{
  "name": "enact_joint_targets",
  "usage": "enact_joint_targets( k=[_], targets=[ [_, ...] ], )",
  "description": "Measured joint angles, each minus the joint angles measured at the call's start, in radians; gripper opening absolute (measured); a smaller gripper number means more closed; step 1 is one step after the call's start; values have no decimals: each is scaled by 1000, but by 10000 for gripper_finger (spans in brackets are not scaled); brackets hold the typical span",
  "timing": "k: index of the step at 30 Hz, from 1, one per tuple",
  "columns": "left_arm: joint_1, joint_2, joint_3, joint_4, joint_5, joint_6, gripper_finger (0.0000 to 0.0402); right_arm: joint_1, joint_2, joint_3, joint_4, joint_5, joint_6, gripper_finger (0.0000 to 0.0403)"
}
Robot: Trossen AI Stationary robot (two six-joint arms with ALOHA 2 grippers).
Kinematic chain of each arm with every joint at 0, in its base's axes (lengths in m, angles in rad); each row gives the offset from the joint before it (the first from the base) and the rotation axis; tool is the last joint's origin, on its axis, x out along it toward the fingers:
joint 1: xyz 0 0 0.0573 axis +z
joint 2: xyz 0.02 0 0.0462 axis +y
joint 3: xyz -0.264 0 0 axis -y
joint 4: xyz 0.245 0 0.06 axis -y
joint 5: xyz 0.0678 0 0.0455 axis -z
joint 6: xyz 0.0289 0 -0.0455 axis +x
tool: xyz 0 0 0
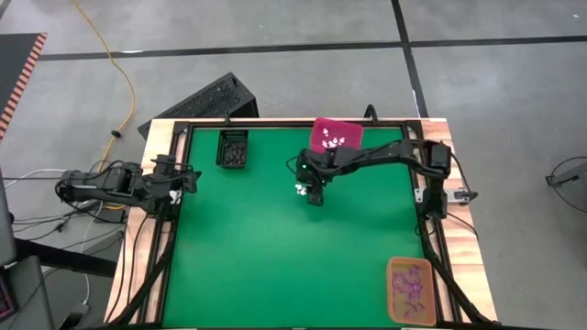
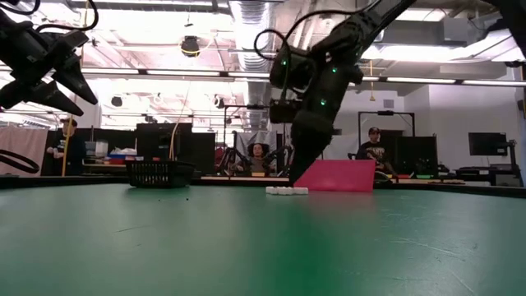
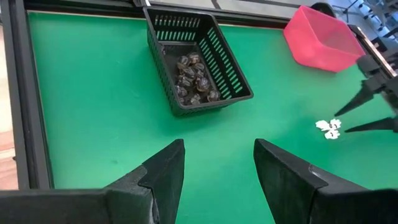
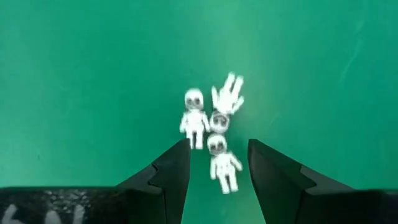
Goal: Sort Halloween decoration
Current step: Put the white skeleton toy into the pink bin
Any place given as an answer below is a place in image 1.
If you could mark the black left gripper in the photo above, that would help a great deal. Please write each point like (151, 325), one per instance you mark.
(165, 172)

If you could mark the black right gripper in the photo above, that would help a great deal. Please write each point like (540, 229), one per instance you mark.
(316, 167)

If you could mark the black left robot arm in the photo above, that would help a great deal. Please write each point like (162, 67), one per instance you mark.
(105, 185)

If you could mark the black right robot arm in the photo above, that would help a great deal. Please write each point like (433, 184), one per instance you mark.
(394, 153)

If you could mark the black slotted plastic basket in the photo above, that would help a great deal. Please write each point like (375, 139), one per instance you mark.
(233, 136)

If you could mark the black table clamp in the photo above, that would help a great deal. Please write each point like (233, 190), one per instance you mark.
(370, 112)
(226, 119)

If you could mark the pink plastic bin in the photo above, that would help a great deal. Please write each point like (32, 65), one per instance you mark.
(351, 130)

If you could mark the black perforated computer case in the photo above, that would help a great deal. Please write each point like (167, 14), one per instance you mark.
(206, 98)

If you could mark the black power adapter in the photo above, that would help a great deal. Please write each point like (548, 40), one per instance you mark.
(110, 215)

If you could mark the green table mat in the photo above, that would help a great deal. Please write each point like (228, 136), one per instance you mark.
(220, 275)

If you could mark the orange plastic bin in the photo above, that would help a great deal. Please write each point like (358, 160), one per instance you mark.
(390, 293)

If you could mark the black floor beam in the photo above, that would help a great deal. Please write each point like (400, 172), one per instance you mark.
(64, 259)

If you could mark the grey upright panel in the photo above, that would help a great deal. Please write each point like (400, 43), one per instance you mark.
(5, 220)

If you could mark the grey box with screen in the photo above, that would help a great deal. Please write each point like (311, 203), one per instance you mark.
(32, 293)

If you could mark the black orange-striped floor mat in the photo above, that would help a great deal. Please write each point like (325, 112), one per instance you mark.
(14, 64)

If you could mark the grey stand base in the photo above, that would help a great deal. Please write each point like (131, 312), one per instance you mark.
(573, 176)

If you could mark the silver corner bracket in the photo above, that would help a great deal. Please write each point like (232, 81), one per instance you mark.
(174, 197)
(418, 195)

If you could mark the black metal table frame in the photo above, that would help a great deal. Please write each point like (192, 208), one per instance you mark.
(284, 124)

